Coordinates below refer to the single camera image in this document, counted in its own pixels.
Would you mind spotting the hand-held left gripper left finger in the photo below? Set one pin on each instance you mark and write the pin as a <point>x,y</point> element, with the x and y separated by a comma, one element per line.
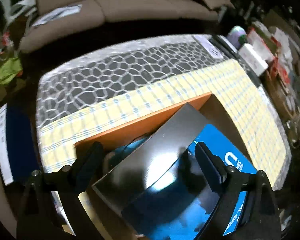
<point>88,165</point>

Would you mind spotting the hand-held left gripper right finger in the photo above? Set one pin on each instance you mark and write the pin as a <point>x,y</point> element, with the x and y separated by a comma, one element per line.
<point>210,170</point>

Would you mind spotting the blue printed silver box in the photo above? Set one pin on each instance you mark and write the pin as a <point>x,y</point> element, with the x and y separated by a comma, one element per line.
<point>160,155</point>

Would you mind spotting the orange cardboard box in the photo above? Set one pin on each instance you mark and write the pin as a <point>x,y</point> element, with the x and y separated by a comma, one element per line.
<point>140,127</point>

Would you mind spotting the blue and white board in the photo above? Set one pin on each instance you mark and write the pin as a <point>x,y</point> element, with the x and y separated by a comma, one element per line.
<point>17,140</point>

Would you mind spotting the yellow checked tablecloth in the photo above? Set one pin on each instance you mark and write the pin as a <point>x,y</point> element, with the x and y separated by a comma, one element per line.
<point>252,105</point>

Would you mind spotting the white tissue box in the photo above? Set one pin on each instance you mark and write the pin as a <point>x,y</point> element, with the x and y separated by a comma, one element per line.
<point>253,58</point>

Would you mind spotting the pale flat pad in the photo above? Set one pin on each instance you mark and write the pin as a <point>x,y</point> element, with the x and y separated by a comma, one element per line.
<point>210,47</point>

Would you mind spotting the green cloth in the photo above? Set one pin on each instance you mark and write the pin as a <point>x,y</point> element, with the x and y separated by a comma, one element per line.
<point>8,70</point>

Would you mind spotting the black remote control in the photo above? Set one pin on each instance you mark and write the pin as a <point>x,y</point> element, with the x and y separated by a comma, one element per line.
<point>222,43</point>

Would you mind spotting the purple and green round container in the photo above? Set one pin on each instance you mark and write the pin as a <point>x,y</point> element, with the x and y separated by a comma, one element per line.
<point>236,35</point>

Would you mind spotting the white paper sheet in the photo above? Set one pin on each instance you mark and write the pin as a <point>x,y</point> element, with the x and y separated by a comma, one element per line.
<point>57,13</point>

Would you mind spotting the brown sofa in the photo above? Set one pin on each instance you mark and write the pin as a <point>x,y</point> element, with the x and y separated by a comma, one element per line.
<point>140,7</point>

